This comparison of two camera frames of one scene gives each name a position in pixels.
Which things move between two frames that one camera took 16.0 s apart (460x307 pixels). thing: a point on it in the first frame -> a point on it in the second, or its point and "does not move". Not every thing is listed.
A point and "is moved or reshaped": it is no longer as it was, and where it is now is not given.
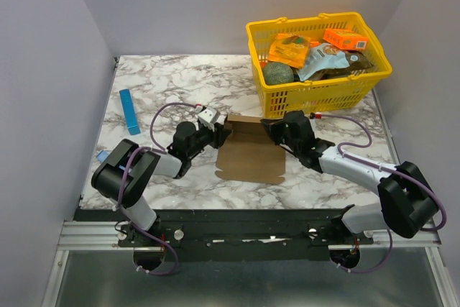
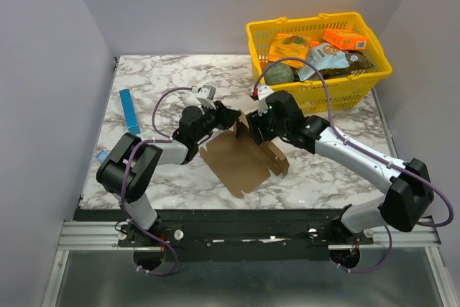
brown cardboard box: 250,154 is moved or reshaped
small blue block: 102,156 does not move
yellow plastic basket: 318,97 does not move
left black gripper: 218,136 -> 226,117
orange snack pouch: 289,49 does not move
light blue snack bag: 322,57 does not move
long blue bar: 129,111 does not move
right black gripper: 277,133 -> 257,126
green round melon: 276,72 does not move
